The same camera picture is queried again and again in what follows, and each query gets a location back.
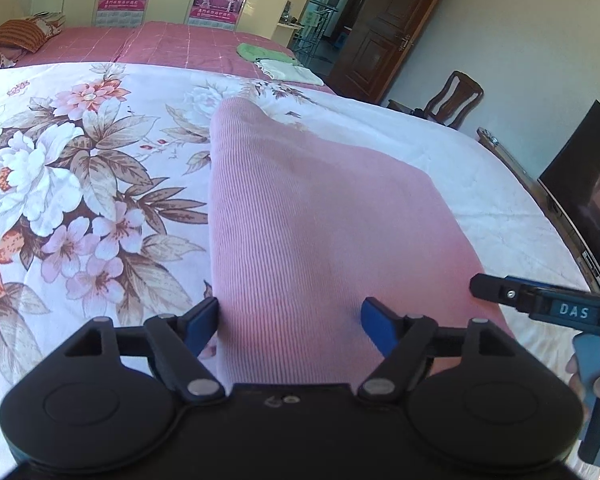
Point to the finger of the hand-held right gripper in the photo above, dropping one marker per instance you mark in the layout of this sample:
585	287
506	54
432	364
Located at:
495	290

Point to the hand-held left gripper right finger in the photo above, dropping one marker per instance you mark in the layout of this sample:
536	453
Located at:
377	325

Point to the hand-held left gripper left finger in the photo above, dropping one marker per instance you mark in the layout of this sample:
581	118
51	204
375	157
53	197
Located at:
202	325

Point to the pink knit sweater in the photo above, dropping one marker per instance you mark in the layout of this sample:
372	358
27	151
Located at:
305	235

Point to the black television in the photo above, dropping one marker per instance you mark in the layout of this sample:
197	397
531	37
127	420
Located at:
585	175

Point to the white floral bedsheet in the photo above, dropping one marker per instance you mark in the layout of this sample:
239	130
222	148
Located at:
80	185

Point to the brown wooden chair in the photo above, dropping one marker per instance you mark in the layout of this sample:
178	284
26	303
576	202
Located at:
455	97

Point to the white folded cloth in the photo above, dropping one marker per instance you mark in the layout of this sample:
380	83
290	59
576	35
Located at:
290	71

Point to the green folded cloth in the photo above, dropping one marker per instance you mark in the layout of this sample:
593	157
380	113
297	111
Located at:
265	53

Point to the brown wooden door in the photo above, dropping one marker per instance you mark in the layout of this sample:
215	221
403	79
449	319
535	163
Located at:
385	25

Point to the pink checked bedsheet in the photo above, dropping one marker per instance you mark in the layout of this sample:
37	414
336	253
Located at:
130	45

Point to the metal rack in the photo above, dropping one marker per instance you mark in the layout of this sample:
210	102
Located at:
312	35

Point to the cream open shelf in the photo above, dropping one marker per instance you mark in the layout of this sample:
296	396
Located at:
292	5

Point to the brown striped pillow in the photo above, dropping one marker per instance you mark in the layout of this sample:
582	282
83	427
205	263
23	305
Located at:
15	35

